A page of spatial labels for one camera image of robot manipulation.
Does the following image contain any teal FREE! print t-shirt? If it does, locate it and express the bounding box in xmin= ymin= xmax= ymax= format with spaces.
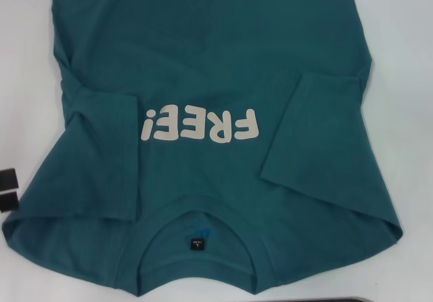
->
xmin=0 ymin=0 xmax=405 ymax=278

